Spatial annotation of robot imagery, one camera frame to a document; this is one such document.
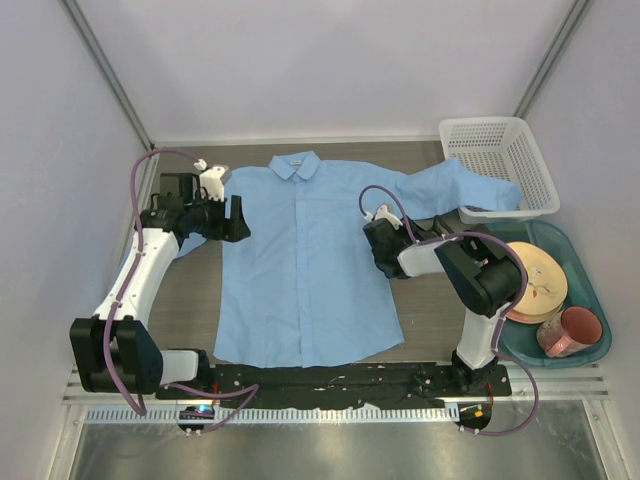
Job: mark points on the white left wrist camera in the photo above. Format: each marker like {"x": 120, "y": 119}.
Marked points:
{"x": 213, "y": 179}

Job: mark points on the pink plate under cream plate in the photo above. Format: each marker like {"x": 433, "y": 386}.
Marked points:
{"x": 523, "y": 317}

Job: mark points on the white slotted cable duct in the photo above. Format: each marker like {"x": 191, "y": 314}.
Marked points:
{"x": 182, "y": 413}

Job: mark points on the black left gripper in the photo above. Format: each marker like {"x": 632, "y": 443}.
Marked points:
{"x": 233, "y": 229}

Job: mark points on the teal plastic tray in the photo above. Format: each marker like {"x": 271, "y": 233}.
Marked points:
{"x": 519, "y": 340}

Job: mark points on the cream bird pattern plate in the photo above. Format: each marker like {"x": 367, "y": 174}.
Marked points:
{"x": 547, "y": 286}

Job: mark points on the white plastic mesh basket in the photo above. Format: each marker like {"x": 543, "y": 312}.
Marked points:
{"x": 504, "y": 148}

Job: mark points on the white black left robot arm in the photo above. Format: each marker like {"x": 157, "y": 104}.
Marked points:
{"x": 113, "y": 348}

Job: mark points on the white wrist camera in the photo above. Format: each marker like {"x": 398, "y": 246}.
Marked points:
{"x": 213, "y": 179}
{"x": 385, "y": 211}

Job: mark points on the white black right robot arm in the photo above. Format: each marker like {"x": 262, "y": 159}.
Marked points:
{"x": 485, "y": 273}

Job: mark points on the pink ceramic mug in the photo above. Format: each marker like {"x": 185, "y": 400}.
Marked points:
{"x": 569, "y": 331}

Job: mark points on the light blue button shirt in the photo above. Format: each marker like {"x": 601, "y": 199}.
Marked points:
{"x": 303, "y": 290}

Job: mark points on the black brooch box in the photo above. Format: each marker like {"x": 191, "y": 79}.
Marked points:
{"x": 441, "y": 230}

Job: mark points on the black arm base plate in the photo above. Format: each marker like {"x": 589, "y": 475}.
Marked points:
{"x": 388, "y": 386}

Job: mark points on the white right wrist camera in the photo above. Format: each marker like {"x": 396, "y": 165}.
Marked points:
{"x": 385, "y": 211}

